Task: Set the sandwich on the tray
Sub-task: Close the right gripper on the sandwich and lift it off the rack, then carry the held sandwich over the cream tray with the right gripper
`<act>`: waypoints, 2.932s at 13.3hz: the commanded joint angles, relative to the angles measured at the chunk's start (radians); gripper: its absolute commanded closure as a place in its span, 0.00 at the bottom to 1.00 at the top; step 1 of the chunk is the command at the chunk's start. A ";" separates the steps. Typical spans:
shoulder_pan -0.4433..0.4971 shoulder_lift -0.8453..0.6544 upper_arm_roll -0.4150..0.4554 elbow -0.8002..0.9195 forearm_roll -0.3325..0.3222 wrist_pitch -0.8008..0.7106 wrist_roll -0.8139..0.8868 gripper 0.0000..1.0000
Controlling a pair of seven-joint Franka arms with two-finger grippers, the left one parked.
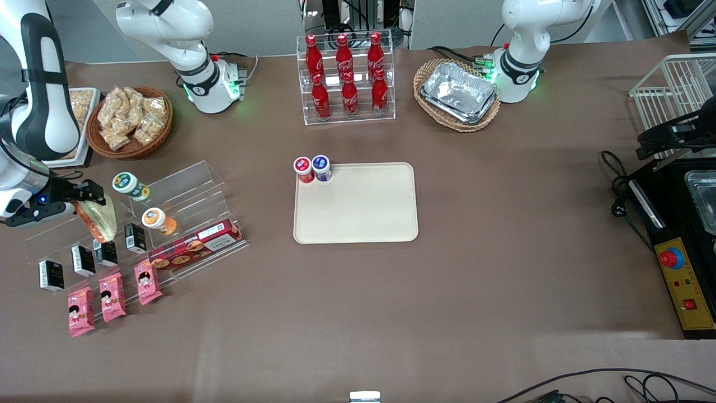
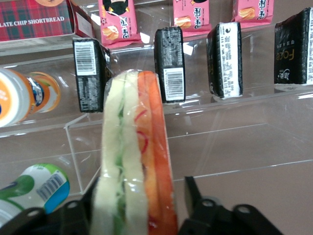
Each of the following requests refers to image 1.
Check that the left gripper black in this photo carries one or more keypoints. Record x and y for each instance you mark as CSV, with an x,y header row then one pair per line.
x,y
689,129

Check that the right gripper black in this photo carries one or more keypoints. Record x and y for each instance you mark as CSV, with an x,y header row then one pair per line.
x,y
62,191

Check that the triangle sandwich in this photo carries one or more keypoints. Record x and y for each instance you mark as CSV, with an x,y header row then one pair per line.
x,y
105,224

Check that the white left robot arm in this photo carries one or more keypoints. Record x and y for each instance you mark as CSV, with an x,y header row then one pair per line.
x,y
523,39

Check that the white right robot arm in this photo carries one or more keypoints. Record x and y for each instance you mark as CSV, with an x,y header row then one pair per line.
x,y
168,33

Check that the beige plastic tray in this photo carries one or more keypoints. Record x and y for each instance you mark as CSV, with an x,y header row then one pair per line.
x,y
358,207

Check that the silver machine lever bar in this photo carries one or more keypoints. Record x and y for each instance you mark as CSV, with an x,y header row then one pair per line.
x,y
671,164

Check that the small black carton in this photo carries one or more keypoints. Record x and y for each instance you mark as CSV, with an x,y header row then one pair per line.
x,y
135,238
83,260
106,253
51,276

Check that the green lid bottle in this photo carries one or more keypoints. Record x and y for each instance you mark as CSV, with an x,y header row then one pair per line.
x,y
127,183

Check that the steel food container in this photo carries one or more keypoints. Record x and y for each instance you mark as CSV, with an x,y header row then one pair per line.
x,y
703,198

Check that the white rectangular dish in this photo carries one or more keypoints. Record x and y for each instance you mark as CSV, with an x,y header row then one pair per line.
x,y
88,134

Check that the black sealing machine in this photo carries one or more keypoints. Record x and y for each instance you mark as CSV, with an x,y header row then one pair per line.
x,y
671,224

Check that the clear bag of fried snacks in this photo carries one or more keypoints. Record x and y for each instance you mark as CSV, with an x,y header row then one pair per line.
x,y
110,109
131,105
147,130
155,107
116,139

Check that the brown wicker basket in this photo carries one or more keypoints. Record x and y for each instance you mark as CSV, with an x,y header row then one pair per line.
x,y
131,151

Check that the orange lid bottle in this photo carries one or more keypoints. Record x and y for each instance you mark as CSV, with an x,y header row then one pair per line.
x,y
156,219

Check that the rice cracker pack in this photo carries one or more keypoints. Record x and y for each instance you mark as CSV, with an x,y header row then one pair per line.
x,y
81,103

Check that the pink snack packet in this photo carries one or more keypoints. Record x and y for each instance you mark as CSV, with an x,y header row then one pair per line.
x,y
148,282
112,298
81,312

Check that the red emergency stop button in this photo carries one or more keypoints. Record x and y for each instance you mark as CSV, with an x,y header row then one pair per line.
x,y
670,257

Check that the clear acrylic stepped stand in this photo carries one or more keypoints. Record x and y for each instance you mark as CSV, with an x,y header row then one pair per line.
x,y
190,190

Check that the red cookie box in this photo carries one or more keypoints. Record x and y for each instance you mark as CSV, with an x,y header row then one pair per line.
x,y
196,245

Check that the light wicker basket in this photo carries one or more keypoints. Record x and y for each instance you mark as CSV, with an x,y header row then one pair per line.
x,y
453,124

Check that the stack of foil trays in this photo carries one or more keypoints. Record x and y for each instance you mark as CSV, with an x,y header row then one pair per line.
x,y
458,92

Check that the red lid cup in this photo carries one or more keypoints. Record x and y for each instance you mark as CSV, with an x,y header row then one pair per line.
x,y
303,167

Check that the blue lid cup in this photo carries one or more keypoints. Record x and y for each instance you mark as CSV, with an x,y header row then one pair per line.
x,y
321,164

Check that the red cola bottle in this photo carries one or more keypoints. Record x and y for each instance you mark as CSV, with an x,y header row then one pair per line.
x,y
375,55
314,59
350,99
380,96
343,57
320,101

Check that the clear acrylic bottle rack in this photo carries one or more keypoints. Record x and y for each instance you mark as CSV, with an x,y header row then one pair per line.
x,y
363,119

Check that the black equipment rack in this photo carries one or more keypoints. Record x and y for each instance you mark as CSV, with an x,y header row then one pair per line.
x,y
358,17

